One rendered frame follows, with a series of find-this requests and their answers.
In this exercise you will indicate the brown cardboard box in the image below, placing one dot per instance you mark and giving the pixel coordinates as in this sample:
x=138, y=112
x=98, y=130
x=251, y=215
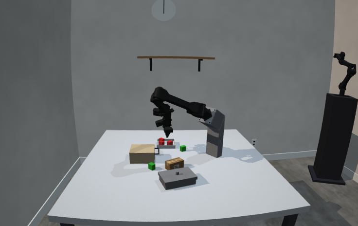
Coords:
x=174, y=163

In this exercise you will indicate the green block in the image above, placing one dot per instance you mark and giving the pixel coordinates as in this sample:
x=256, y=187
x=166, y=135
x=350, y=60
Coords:
x=151, y=166
x=182, y=148

